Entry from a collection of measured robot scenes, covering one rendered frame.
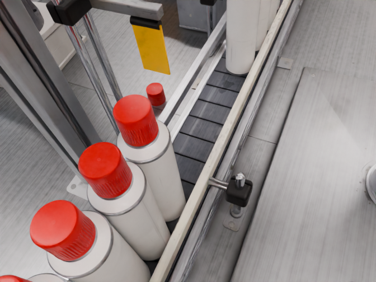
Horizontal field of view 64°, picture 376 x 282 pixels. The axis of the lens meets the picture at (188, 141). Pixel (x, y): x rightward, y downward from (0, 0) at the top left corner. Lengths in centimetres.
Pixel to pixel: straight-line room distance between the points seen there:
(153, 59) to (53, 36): 45
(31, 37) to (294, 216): 36
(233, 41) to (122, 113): 31
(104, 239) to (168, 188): 11
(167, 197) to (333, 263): 21
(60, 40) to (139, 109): 51
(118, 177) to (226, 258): 26
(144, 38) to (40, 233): 18
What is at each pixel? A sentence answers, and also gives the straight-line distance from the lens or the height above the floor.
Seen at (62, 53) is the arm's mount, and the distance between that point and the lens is 75.
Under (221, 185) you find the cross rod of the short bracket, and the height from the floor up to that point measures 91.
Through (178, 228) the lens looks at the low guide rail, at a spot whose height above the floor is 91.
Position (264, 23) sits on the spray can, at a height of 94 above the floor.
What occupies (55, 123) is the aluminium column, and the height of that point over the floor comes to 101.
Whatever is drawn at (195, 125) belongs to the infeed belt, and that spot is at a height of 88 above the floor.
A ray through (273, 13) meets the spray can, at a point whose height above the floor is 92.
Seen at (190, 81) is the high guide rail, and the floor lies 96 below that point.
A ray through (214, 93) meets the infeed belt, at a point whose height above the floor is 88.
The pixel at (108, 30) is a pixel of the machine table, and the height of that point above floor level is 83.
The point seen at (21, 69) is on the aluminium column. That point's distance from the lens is 33.
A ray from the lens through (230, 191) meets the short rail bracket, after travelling 38.
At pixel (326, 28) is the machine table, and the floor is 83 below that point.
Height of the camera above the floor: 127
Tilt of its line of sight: 55 degrees down
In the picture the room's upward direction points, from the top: 9 degrees counter-clockwise
